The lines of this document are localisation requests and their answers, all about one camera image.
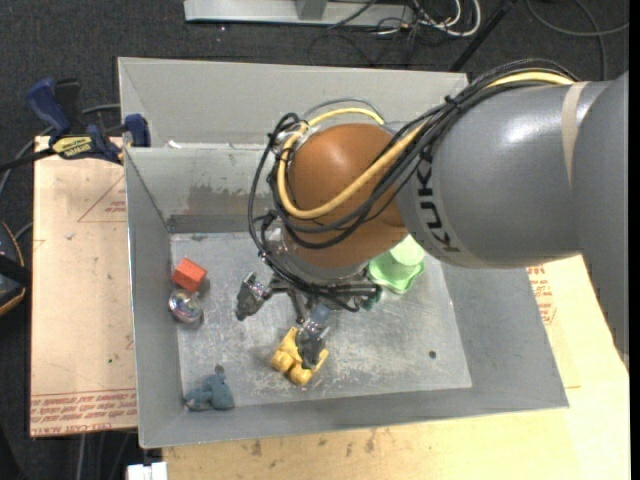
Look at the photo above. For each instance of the pale green plastic cup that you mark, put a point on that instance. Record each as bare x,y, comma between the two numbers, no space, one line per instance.
397,268

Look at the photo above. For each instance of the brown cardboard board red print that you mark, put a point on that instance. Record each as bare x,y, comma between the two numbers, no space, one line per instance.
80,278

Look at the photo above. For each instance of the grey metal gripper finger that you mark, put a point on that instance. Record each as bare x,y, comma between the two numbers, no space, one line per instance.
248,295
311,343

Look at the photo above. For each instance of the yellow toy vehicle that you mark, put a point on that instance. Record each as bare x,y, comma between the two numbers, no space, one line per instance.
287,355

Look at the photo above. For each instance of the orange-red block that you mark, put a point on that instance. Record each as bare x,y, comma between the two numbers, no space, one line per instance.
189,274

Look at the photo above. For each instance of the grey metal bin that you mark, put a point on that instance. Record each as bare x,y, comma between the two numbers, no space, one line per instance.
380,358

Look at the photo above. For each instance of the shiny silver ball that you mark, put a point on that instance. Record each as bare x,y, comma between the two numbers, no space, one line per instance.
185,307

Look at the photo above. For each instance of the blue-grey toy animal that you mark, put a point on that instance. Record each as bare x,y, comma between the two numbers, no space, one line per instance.
212,393

